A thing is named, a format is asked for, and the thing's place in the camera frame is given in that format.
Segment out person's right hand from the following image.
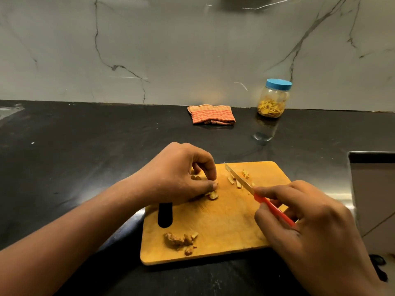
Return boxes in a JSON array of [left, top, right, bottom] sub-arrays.
[[253, 180, 382, 296]]

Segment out person's left hand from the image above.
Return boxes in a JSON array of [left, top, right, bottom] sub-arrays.
[[132, 142, 219, 206]]

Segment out pile of ginger slices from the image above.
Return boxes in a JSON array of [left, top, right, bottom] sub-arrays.
[[189, 173, 219, 201]]

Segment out knobby ginger piece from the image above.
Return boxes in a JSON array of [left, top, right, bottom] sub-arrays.
[[163, 232, 186, 251]]

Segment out red handled knife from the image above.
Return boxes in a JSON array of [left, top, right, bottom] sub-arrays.
[[223, 162, 298, 229]]

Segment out chopped ginger strips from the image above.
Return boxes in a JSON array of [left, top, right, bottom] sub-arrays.
[[227, 169, 257, 190]]

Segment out blue-lidded plastic jar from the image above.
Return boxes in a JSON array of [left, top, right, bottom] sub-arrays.
[[256, 78, 293, 119]]

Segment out person's left forearm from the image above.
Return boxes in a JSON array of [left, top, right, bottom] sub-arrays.
[[0, 175, 153, 296]]

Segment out blue jar lid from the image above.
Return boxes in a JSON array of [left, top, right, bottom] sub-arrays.
[[265, 78, 293, 92]]

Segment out beige cabinet door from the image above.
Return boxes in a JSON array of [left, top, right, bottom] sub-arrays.
[[347, 151, 395, 254]]

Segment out wooden cutting board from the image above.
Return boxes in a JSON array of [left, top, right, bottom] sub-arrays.
[[139, 161, 293, 266]]

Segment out orange checked cloth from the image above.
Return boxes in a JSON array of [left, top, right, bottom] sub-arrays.
[[186, 104, 237, 126]]

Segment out steel sink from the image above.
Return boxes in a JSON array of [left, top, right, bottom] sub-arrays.
[[0, 102, 25, 121]]

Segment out black cabinet handle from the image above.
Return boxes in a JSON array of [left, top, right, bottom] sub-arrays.
[[369, 254, 389, 283]]

